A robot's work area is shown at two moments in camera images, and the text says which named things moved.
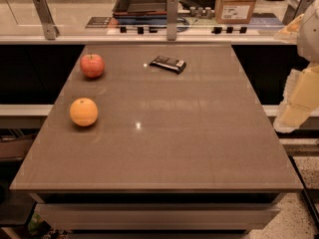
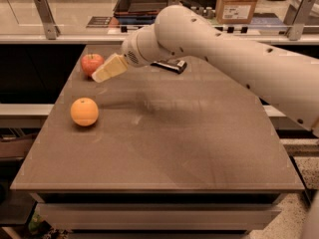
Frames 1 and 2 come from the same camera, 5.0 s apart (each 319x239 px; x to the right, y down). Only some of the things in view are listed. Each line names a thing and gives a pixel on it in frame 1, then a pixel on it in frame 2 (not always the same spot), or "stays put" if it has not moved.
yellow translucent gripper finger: x=300 y=101 → x=140 y=48
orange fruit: x=83 y=112 stays put
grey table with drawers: x=169 y=152 stays put
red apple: x=92 y=65 stays put
